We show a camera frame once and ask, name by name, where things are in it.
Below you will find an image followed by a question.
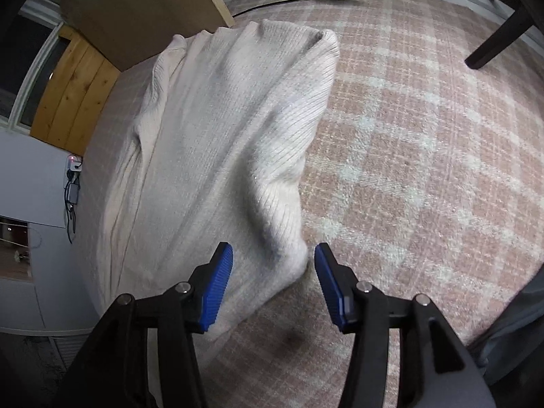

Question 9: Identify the cream knit sweater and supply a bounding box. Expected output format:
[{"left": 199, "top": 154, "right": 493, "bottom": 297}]
[{"left": 95, "top": 18, "right": 341, "bottom": 370}]

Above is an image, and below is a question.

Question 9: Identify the plaid beige floor mat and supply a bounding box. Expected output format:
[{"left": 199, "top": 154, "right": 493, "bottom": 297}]
[{"left": 75, "top": 0, "right": 543, "bottom": 407}]

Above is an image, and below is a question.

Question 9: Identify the white power strip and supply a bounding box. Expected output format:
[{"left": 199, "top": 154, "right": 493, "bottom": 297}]
[{"left": 66, "top": 155, "right": 83, "bottom": 173}]

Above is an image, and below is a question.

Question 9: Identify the dark teal jacket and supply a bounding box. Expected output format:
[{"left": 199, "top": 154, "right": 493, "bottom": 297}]
[{"left": 467, "top": 267, "right": 544, "bottom": 385}]

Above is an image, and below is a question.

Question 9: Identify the pine plank panel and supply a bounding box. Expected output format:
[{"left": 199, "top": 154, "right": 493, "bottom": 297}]
[{"left": 30, "top": 25, "right": 120, "bottom": 157}]

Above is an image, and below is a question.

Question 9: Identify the light plywood board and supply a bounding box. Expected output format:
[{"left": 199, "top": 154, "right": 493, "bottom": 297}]
[{"left": 60, "top": 0, "right": 234, "bottom": 71}]

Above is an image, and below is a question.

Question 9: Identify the black charger with cable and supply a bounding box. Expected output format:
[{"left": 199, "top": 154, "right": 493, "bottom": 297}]
[{"left": 64, "top": 170, "right": 80, "bottom": 243}]

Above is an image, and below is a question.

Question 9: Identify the white window frame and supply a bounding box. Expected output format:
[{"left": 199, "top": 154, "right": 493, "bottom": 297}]
[{"left": 1, "top": 0, "right": 69, "bottom": 135}]

